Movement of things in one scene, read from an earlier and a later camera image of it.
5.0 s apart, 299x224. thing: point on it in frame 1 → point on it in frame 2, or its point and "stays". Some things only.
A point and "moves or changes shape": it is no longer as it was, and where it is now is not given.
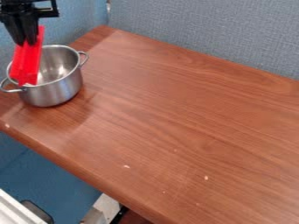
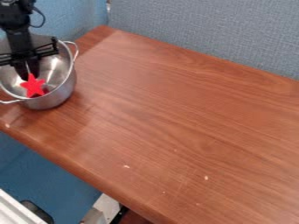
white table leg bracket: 103,211 stays
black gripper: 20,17 → 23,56
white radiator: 15,213 stays
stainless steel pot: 59,77 moves or changes shape
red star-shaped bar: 24,68 moves or changes shape
